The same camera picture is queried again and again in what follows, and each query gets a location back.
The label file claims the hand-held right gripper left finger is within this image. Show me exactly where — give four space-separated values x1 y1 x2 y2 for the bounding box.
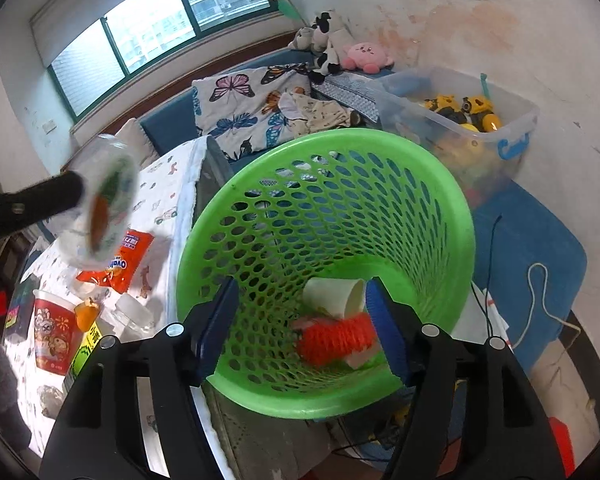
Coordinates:
39 276 241 480

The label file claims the orange peel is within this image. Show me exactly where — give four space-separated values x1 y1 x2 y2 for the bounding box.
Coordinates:
75 297 101 332

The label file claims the black cable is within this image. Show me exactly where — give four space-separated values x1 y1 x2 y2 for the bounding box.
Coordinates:
482 215 503 338

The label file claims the yellow toy vehicle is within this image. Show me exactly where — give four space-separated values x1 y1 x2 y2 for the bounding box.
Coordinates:
422 94 463 123
460 94 503 133

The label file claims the pink round plush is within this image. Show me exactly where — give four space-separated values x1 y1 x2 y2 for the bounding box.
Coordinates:
341 41 396 72

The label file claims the black white cow plush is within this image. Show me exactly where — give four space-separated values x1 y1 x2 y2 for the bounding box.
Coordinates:
307 10 353 83

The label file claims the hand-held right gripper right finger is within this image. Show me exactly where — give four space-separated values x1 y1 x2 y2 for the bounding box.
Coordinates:
365 276 568 480

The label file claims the white cord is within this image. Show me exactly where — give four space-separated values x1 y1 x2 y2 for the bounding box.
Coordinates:
510 262 581 348

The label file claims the gray plush toy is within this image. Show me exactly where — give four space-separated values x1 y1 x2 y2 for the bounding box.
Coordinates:
286 26 316 52

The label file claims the red plastic object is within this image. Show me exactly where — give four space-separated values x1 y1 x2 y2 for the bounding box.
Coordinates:
550 417 576 476

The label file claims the orange mesh ball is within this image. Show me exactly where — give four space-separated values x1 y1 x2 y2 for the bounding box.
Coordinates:
296 312 376 366

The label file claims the yellow green packet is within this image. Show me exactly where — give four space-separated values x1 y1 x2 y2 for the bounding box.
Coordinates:
62 322 106 393

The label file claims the orange snack packet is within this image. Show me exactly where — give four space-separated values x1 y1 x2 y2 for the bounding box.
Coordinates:
76 229 155 295

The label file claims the clear plastic storage box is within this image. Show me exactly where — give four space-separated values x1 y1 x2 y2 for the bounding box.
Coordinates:
377 66 540 206

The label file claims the white paper cup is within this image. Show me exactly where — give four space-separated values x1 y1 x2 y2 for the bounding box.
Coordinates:
302 278 368 318

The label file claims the clear printed plastic container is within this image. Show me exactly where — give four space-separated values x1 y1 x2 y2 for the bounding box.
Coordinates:
60 135 141 271

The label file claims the red printed cup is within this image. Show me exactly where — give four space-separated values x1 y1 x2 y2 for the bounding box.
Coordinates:
32 289 78 376

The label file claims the gray patterned cloth strip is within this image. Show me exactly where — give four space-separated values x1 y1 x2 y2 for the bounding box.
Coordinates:
310 72 396 123

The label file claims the green plastic basket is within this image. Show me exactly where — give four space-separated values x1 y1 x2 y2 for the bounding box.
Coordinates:
176 128 476 420

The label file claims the butterfly print pillow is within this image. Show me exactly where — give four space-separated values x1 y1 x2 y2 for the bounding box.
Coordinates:
191 62 321 161

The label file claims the blue floor mat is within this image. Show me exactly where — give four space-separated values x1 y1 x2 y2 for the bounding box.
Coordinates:
472 180 588 376

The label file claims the green framed window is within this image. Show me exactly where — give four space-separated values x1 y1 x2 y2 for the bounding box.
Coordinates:
30 0 281 123

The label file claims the beige baby clothing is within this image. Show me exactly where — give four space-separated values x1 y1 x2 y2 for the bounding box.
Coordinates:
279 91 366 133

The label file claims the beige cushion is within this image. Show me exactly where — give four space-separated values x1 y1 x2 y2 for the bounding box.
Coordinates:
115 117 156 166

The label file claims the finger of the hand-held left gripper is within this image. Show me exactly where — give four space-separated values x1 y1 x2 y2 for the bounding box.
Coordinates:
0 171 85 251

